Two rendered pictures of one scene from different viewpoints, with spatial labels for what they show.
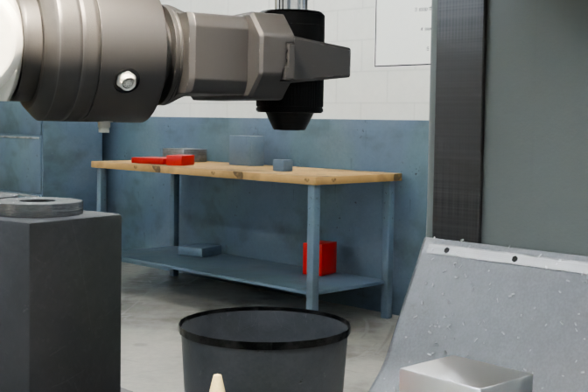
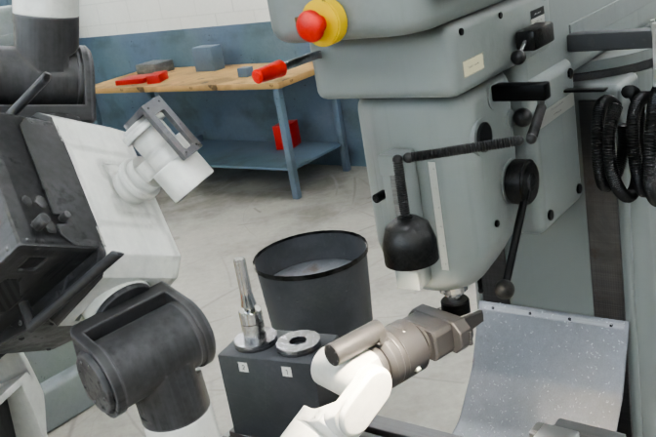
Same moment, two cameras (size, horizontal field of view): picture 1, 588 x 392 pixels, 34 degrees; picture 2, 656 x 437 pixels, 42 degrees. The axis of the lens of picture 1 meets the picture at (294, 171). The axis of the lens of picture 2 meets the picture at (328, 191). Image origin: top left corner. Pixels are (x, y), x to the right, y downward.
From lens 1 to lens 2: 0.95 m
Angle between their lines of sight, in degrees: 16
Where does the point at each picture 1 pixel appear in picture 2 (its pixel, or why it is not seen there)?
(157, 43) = (426, 352)
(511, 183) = (522, 277)
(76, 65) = (403, 374)
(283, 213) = (247, 100)
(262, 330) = (302, 250)
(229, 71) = (448, 347)
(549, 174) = (542, 274)
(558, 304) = (555, 337)
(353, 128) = not seen: hidden behind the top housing
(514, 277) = (531, 323)
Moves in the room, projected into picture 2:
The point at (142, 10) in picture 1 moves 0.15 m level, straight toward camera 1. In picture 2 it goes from (418, 341) to (462, 385)
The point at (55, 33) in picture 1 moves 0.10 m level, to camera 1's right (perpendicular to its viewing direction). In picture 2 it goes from (396, 367) to (460, 352)
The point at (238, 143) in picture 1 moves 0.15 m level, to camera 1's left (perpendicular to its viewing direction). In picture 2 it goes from (200, 54) to (182, 58)
